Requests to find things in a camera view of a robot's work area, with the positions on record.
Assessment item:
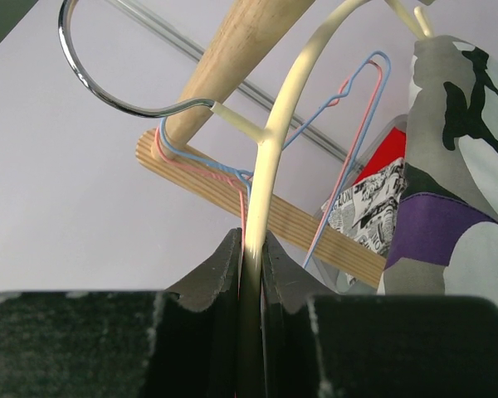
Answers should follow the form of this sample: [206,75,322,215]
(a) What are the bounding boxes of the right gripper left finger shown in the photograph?
[0,229,242,397]

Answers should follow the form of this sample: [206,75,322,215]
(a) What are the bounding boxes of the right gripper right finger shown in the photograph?
[262,234,498,397]

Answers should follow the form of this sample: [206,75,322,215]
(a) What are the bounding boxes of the black white print trousers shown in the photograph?
[327,158,406,257]

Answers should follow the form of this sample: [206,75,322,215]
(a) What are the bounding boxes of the purple camouflage trousers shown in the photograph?
[378,36,498,303]

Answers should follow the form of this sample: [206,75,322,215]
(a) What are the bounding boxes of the cream wooden hanger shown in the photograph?
[57,0,437,332]

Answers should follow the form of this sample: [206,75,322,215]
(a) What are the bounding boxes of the pink wire hanger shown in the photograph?
[153,60,385,254]

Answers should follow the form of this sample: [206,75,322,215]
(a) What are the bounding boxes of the red trousers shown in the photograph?
[353,128,407,185]

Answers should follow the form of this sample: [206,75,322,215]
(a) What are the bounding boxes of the clear plastic bin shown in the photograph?
[306,114,408,294]

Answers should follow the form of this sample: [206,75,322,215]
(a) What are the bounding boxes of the wooden clothes rack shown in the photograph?
[135,1,383,287]

